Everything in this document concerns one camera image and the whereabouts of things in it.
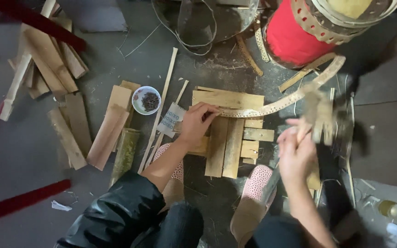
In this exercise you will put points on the person's left hand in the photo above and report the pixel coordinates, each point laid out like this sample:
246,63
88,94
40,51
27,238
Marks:
193,125

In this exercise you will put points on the person's right hand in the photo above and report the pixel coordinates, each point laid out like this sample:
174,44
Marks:
296,158

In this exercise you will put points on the person's right fingers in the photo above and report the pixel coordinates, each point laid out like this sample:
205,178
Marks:
293,129

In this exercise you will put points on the blurred wooden hammer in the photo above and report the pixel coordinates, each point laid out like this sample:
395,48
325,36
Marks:
319,115

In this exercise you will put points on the long perforated bamboo strip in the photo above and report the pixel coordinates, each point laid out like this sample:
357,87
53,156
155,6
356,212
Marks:
288,100

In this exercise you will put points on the plain flat bamboo strip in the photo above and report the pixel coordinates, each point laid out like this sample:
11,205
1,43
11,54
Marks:
305,71

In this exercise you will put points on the bundle of thin bamboo slivers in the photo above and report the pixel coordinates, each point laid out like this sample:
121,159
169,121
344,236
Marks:
349,155

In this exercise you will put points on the grey metal blade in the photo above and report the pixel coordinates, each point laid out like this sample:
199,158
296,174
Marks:
270,187

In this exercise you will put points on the cluster of short bamboo planks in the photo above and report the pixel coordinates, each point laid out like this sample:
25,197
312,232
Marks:
233,148

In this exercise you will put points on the curved perforated bamboo strip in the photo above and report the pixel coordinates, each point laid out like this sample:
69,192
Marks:
248,57

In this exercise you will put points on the pink mesh slipper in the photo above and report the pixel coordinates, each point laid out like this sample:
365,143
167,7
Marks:
176,186
250,206

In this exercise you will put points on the short perforated bamboo strip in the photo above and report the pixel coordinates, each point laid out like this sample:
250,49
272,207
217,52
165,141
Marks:
261,43

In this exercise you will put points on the red drum with perforated hoops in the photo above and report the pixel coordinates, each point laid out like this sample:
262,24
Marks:
295,34

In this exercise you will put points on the person's right leg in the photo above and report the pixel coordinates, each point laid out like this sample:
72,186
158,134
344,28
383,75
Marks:
274,234

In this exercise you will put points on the person's leg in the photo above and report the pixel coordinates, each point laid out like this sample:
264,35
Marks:
274,234
174,227

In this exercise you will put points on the short thin bamboo strip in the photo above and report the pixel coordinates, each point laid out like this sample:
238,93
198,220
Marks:
181,93

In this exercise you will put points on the grey sandpaper piece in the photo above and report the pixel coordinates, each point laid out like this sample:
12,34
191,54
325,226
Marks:
171,120

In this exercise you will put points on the golden round lid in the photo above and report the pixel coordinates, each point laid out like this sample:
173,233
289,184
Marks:
388,208

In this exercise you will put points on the curved clear plastic sheet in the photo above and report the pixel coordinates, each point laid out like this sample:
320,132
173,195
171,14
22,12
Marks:
219,20

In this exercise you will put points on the long thin bamboo strip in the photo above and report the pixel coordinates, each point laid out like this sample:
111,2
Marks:
160,103

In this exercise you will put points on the white bowl of nails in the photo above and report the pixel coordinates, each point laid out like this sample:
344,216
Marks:
146,100

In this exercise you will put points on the person's left leg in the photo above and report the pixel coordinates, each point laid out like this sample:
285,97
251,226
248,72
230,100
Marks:
174,227

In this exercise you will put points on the small tan bamboo slat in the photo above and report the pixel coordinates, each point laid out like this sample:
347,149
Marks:
131,86

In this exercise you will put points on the green bamboo piece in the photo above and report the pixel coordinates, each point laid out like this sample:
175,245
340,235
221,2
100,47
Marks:
125,155

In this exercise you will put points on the wide tan bamboo slat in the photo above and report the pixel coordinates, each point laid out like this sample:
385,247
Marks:
110,131

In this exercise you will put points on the black glossy jacket sleeve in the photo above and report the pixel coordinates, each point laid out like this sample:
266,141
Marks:
115,213

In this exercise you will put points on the brown flat bamboo slat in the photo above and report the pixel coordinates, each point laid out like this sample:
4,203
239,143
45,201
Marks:
78,120

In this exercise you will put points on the pale weathered bamboo slat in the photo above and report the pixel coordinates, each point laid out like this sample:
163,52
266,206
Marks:
67,139

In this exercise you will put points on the white paper scrap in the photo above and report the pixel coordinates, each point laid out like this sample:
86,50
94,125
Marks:
60,206

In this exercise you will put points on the pile of bamboo slats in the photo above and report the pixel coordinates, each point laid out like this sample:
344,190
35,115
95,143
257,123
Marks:
47,58

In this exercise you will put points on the dark red wooden bar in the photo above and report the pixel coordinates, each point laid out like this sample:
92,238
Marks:
36,20

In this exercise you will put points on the bright red wooden bar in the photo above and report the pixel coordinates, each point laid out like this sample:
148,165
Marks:
19,201

